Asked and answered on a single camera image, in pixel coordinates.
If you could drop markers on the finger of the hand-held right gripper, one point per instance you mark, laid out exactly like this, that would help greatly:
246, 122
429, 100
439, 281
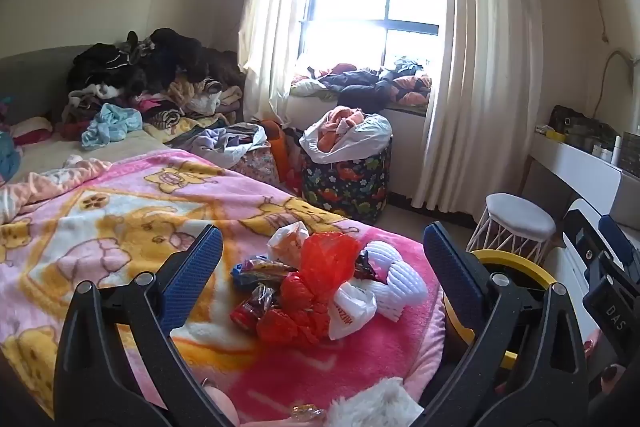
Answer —
580, 237
615, 229

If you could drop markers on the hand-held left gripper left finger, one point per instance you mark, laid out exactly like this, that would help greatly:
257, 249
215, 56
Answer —
192, 274

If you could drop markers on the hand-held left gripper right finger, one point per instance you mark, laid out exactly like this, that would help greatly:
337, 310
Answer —
452, 274

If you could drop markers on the white foam fruit net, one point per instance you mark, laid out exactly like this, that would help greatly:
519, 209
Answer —
400, 274

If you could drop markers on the yellow rimmed black trash bin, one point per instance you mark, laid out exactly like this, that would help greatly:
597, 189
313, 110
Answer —
525, 263

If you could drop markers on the blue yellow snack wrapper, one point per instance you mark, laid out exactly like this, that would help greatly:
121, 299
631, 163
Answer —
257, 272

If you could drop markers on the red snack wrapper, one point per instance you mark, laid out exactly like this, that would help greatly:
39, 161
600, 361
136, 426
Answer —
247, 314

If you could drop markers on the dark snack wrapper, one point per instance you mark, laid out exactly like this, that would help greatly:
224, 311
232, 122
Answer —
365, 264

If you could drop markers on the clear plastic bag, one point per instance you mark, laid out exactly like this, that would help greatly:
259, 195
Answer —
287, 242

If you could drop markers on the white plastic bag red print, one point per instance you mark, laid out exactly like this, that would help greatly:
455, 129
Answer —
350, 313

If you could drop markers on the person's right hand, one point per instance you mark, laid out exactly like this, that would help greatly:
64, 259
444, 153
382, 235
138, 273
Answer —
608, 376

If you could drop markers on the white vanity desk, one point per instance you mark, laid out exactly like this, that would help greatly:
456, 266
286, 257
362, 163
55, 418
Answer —
575, 163

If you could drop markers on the white bottle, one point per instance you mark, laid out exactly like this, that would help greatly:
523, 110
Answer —
618, 148

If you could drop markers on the pink printed blanket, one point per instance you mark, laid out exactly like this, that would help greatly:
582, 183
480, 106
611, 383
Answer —
125, 217

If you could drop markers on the dark acrylic organizer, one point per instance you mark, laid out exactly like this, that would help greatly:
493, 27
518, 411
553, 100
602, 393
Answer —
590, 137

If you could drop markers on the small yellow box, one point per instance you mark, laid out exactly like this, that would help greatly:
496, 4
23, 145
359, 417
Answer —
552, 134

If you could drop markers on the dark camouflage cosmetic bag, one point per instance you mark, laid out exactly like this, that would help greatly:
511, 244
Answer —
565, 119

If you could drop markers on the floral fabric bag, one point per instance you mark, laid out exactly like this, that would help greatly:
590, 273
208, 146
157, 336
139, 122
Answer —
255, 166

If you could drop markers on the pale pink rounded object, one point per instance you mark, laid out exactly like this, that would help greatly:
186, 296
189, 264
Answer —
222, 403

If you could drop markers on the dinosaur print laundry basket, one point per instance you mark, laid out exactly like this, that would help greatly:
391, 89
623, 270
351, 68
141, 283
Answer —
350, 184

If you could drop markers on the white lavender cloth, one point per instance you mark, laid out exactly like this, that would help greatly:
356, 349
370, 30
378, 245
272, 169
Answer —
225, 139

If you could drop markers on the orange bag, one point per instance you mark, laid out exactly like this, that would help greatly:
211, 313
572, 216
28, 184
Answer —
277, 147

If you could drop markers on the white fluffy cloth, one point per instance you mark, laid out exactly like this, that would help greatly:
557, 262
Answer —
370, 404

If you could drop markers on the white liner bag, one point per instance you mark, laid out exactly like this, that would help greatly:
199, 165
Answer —
367, 132

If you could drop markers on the light blue cloth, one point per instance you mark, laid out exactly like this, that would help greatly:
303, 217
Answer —
112, 122

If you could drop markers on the gold shiny small object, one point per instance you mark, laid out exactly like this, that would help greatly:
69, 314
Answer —
305, 412

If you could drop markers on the orange pink clothes bundle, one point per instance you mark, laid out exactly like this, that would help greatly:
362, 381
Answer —
340, 119

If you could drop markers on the cream curtain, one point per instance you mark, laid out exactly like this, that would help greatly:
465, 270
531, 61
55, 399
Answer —
270, 7
480, 57

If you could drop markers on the heap of navy orange clothes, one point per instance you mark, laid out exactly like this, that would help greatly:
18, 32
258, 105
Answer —
360, 82

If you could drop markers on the pink red folded cloth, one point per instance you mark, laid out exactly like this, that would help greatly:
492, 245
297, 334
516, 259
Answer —
30, 128

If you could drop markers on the teal patterned cloth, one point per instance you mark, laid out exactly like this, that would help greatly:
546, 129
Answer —
7, 157

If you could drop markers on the large pile of mixed clothes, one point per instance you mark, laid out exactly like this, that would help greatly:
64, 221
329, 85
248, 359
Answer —
165, 52

